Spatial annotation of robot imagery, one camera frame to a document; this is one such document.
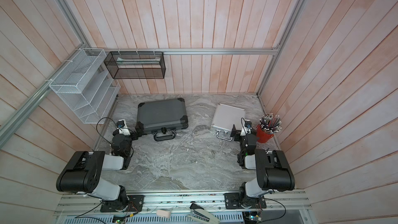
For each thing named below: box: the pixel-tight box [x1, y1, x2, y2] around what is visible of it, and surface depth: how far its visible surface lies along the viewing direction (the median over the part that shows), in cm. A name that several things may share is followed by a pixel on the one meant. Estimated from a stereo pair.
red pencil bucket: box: [256, 124, 275, 144], surface depth 87 cm
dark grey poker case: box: [134, 98, 189, 142], surface depth 98 cm
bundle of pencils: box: [259, 112, 283, 135], surface depth 86 cm
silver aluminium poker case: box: [210, 103, 246, 142], surface depth 103 cm
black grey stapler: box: [187, 203, 221, 224], surface depth 71 cm
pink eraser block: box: [155, 209, 172, 219], surface depth 71 cm
